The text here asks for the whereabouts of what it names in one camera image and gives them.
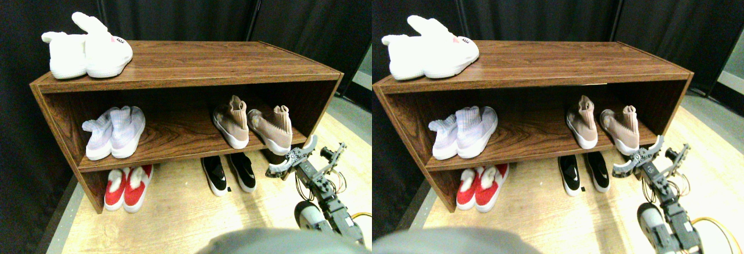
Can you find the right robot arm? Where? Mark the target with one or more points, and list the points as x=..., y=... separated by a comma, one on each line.
x=331, y=210
x=674, y=216

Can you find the brown shoe rack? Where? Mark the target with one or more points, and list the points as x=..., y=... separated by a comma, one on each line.
x=540, y=65
x=192, y=65

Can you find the beige shoe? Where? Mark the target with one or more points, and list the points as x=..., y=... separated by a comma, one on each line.
x=621, y=133
x=582, y=129
x=272, y=133
x=231, y=129

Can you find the white shoe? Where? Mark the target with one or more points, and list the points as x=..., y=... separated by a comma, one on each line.
x=109, y=59
x=450, y=59
x=404, y=61
x=64, y=59

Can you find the curtain stand pole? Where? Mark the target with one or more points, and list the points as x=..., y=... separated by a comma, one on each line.
x=619, y=9
x=457, y=1
x=97, y=1
x=257, y=9

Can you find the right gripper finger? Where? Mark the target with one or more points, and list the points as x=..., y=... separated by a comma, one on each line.
x=280, y=170
x=310, y=148
x=655, y=149
x=625, y=170

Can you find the red shoe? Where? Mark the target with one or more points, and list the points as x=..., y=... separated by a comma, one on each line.
x=137, y=193
x=491, y=193
x=468, y=193
x=115, y=193

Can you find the black shoe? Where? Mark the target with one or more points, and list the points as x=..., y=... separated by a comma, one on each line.
x=571, y=177
x=216, y=177
x=243, y=174
x=597, y=174

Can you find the lilac shoe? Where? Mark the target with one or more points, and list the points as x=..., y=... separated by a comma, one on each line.
x=476, y=139
x=443, y=143
x=128, y=139
x=97, y=143

